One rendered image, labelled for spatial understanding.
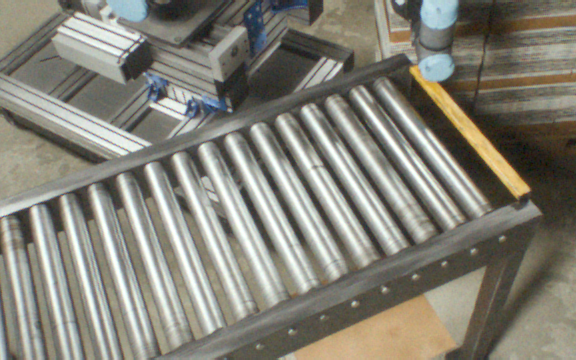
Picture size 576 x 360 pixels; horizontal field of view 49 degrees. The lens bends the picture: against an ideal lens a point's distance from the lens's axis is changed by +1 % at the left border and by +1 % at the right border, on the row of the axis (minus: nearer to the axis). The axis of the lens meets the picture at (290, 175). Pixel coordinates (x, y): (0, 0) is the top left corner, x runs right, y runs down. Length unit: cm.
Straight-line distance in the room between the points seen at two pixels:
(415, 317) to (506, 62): 84
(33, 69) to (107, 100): 39
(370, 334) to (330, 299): 85
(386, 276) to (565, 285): 108
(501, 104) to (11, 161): 188
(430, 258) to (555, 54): 105
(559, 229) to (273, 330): 137
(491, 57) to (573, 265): 73
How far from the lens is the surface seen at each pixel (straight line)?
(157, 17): 176
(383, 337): 205
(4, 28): 346
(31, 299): 137
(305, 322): 120
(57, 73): 274
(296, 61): 251
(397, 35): 195
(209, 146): 146
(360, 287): 122
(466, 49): 204
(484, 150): 140
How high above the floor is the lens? 188
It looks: 52 degrees down
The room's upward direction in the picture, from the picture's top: 8 degrees counter-clockwise
